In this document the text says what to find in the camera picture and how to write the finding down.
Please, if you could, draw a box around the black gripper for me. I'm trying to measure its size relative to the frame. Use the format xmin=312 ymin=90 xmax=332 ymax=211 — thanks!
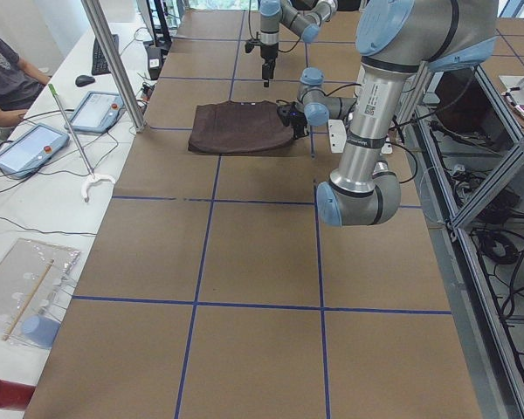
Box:
xmin=289 ymin=111 xmax=309 ymax=140
xmin=260 ymin=44 xmax=279 ymax=88

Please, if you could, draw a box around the dark brown t-shirt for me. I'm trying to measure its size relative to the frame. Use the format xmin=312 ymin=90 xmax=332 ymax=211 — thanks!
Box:
xmin=188 ymin=100 xmax=294 ymax=155

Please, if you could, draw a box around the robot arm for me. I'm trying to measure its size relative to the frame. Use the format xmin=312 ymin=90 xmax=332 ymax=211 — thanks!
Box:
xmin=298 ymin=1 xmax=498 ymax=226
xmin=259 ymin=0 xmax=338 ymax=87

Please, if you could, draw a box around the black box with label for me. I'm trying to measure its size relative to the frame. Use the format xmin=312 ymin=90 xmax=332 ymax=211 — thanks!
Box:
xmin=146 ymin=45 xmax=163 ymax=80

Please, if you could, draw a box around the black keyboard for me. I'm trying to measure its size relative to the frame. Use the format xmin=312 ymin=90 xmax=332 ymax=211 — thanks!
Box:
xmin=91 ymin=38 xmax=110 ymax=76

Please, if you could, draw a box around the teach pendant far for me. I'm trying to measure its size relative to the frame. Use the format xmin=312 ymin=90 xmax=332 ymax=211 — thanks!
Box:
xmin=70 ymin=91 xmax=124 ymax=134

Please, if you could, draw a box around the teach pendant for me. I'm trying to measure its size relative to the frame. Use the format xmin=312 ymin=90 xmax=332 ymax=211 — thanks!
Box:
xmin=0 ymin=124 xmax=69 ymax=179
xmin=70 ymin=91 xmax=124 ymax=134

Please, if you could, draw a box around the black computer mouse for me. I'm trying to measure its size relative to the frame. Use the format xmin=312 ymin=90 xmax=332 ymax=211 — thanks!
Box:
xmin=74 ymin=75 xmax=95 ymax=87

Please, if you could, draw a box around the metal reach stick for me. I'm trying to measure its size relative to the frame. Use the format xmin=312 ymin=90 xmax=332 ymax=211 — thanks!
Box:
xmin=47 ymin=83 xmax=115 ymax=203

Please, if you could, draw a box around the teach pendant near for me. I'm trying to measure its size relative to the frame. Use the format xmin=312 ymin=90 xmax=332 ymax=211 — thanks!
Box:
xmin=0 ymin=124 xmax=69 ymax=179

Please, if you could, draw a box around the person in grey shirt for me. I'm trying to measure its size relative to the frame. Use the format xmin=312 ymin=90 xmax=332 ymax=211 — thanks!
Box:
xmin=0 ymin=38 xmax=51 ymax=140

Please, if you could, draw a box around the clear plastic bag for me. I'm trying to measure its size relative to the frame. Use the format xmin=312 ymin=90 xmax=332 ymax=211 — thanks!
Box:
xmin=0 ymin=238 xmax=80 ymax=349

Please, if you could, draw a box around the blue plastic cup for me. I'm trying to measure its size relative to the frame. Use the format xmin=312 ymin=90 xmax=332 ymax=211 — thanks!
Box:
xmin=21 ymin=315 xmax=60 ymax=349

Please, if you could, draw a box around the red cylinder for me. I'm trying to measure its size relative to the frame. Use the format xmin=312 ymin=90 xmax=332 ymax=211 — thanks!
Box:
xmin=0 ymin=379 xmax=36 ymax=411

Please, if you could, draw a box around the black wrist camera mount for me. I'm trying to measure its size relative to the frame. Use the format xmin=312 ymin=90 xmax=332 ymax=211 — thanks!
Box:
xmin=277 ymin=102 xmax=297 ymax=127
xmin=245 ymin=38 xmax=261 ymax=54

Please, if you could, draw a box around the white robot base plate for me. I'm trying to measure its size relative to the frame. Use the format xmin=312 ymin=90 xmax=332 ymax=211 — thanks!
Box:
xmin=327 ymin=120 xmax=358 ymax=154

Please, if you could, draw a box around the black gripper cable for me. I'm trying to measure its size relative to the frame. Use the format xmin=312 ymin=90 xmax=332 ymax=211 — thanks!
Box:
xmin=322 ymin=81 xmax=363 ymax=100

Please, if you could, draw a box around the grey aluminium frame post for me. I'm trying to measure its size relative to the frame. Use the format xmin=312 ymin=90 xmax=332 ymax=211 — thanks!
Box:
xmin=81 ymin=0 xmax=146 ymax=133

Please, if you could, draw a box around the aluminium frame cabinet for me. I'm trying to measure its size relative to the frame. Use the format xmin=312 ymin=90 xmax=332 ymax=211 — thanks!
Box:
xmin=399 ymin=67 xmax=524 ymax=418

